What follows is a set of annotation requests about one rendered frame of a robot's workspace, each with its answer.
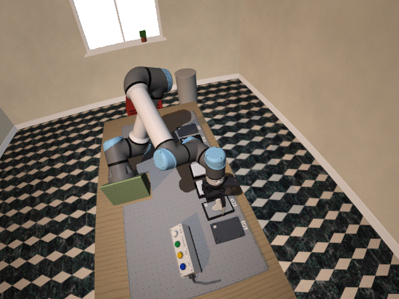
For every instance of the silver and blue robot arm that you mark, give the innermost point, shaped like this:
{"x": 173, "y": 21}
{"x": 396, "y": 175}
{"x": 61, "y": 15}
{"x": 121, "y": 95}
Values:
{"x": 143, "y": 86}

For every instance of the white operator panel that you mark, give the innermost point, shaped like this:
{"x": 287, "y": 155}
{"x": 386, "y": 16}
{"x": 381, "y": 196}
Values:
{"x": 187, "y": 260}

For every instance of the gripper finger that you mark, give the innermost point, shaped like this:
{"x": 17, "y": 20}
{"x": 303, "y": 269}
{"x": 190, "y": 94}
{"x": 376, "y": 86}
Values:
{"x": 220, "y": 204}

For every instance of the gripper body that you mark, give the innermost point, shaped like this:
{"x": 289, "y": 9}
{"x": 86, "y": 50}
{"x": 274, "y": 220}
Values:
{"x": 212, "y": 193}

